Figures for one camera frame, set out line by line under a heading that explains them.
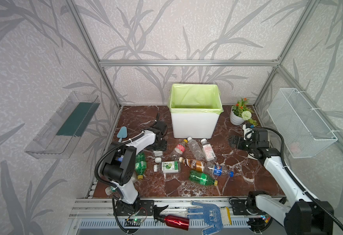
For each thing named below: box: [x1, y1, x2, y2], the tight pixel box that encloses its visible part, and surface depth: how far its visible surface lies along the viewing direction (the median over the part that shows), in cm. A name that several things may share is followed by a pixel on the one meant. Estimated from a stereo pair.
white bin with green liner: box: [167, 83, 224, 139], surface depth 93 cm
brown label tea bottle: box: [178, 156, 205, 173], surface depth 86 cm
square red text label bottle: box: [200, 138, 216, 162], surface depth 93 cm
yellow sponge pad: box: [220, 206, 232, 226], surface depth 72 cm
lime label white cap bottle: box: [153, 161, 181, 174], surface depth 86 cm
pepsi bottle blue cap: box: [202, 162, 235, 178], surface depth 85 cm
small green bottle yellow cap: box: [134, 151, 147, 180], surface depth 88 cm
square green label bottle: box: [153, 150, 164, 157], surface depth 93 cm
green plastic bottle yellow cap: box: [188, 169, 219, 187], surface depth 82 cm
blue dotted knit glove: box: [185, 200, 224, 235], surface depth 72 cm
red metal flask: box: [153, 204, 190, 231], surface depth 69 cm
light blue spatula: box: [116, 126, 128, 143], surface depth 105 cm
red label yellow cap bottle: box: [174, 139, 189, 155], surface depth 93 cm
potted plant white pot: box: [229, 97, 259, 126], surface depth 100 cm
